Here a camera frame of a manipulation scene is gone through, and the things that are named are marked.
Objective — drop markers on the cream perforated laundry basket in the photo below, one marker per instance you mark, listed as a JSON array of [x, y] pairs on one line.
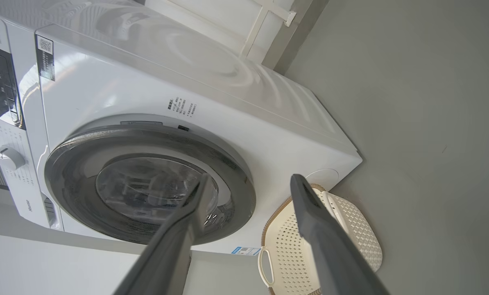
[[351, 229]]

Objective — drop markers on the dark washing machine door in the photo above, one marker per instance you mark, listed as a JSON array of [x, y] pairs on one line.
[[76, 184]]

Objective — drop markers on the blue energy label sticker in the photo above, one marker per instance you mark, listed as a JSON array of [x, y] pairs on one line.
[[245, 250]]

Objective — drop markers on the white washing machine dial knob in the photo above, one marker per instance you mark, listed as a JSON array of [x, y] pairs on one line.
[[7, 157]]

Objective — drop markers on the black QR code sticker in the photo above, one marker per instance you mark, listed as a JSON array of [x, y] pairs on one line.
[[46, 57]]

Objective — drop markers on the white metal railing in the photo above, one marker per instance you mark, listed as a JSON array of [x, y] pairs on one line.
[[261, 24]]

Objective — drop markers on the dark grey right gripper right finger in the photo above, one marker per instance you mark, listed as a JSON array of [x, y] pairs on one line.
[[326, 246]]

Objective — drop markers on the white front-load washing machine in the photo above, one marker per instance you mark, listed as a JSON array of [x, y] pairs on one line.
[[154, 82]]

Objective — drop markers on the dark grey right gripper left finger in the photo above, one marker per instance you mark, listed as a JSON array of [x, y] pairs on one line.
[[166, 254]]

